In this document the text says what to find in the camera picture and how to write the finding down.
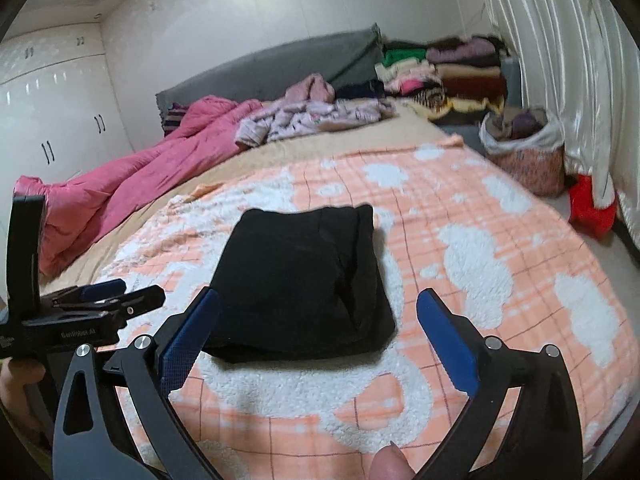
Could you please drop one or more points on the person's right hand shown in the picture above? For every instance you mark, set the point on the person's right hand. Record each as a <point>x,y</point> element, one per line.
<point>392,465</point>

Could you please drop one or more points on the black sweater with orange cuffs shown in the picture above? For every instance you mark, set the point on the black sweater with orange cuffs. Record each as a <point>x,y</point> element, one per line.
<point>300,280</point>

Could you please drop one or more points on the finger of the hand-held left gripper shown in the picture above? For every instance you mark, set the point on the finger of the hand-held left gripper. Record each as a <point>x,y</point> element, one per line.
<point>142,300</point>
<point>102,291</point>

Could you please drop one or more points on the grey headboard cover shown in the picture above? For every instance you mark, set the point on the grey headboard cover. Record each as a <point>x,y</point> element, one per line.
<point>280,70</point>

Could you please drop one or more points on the white satin curtain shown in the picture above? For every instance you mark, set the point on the white satin curtain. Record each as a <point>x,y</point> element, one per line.
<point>565,50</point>

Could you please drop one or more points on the person's left hand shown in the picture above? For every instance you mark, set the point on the person's left hand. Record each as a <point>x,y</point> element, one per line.
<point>17,385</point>

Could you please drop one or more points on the white wardrobe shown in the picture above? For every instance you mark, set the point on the white wardrobe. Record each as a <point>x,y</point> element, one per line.
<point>60,110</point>

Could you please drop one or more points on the orange plaid fleece blanket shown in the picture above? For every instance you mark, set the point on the orange plaid fleece blanket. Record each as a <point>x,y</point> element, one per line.
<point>475,220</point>

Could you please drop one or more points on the lilac printed pyjamas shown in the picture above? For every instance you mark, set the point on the lilac printed pyjamas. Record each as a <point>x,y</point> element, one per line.
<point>310,117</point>

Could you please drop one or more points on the dusty pink garment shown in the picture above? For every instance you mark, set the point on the dusty pink garment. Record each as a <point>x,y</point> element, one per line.
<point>310,89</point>

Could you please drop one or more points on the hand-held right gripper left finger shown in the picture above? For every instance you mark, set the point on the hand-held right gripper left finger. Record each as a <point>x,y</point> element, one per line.
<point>187,340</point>

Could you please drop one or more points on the dark striped cloth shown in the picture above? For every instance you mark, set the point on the dark striped cloth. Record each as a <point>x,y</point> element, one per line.
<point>172,117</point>

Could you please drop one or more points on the pink quilt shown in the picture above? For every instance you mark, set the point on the pink quilt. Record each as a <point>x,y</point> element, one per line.
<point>125,190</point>

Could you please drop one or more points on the laundry basket with white liner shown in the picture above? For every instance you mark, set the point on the laundry basket with white liner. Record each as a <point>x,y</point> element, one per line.
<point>525,160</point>

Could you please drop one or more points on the dark navy cloth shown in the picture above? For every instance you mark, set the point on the dark navy cloth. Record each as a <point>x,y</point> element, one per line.
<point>357,91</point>

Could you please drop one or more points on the stack of folded clothes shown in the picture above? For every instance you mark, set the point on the stack of folded clothes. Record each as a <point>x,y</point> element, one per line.
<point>465,80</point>

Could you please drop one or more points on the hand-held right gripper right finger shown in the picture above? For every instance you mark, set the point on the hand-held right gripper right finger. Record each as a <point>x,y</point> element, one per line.
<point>450,340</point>

